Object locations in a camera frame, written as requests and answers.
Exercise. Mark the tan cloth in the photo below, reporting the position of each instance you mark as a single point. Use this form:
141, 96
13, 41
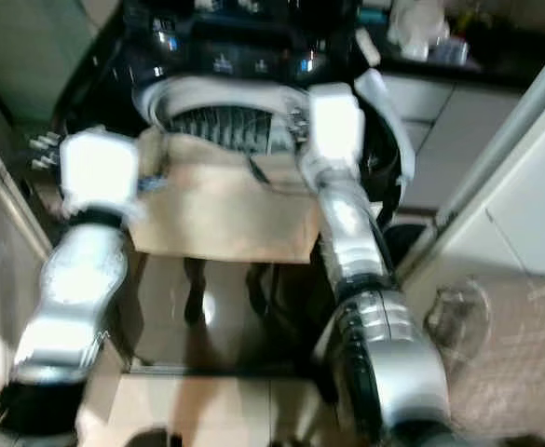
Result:
216, 214

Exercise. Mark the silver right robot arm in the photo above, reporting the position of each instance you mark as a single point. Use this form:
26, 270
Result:
347, 223

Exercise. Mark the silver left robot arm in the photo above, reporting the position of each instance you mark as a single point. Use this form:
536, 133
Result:
72, 279

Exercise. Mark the black top-load washing machine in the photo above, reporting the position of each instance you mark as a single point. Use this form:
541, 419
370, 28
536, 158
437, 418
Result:
216, 60

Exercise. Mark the white rimmed washer lid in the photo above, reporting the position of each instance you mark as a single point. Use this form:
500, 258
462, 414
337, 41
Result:
388, 121

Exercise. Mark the silver water inlet fittings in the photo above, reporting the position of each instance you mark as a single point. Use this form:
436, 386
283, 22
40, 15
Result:
44, 144

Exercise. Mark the white kitchen cabinet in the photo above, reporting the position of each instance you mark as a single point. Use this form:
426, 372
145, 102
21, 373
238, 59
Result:
449, 121

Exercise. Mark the white plastic jug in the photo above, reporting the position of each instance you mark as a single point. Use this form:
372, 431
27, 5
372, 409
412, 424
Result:
419, 23

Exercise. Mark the clear glass jar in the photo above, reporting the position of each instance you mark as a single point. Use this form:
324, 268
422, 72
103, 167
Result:
458, 317

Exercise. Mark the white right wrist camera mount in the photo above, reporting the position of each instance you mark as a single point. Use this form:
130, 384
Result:
335, 121

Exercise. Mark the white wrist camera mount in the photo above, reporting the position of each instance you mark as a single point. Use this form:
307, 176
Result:
335, 121
100, 172

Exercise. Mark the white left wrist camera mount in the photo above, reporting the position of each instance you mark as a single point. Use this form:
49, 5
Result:
100, 172

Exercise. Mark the white door with grey rail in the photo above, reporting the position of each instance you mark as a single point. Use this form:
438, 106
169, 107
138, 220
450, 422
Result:
524, 186

